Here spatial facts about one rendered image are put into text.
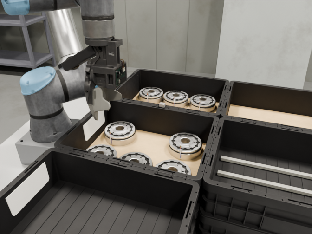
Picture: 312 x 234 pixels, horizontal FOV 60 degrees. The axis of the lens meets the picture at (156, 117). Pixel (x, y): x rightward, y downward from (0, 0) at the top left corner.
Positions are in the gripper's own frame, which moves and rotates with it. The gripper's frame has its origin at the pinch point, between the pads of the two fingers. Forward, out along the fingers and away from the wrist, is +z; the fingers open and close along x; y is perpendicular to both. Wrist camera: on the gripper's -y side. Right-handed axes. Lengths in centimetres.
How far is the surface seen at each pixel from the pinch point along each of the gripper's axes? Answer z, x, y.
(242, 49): 33, 233, 29
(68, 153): 6.9, -12.1, -2.6
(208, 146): 6.3, 2.8, 30.3
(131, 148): 15.8, 7.4, 5.7
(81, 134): 9.8, 0.9, -7.5
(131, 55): 63, 277, -115
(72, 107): 26, 44, -43
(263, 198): 7.7, -10.7, 44.3
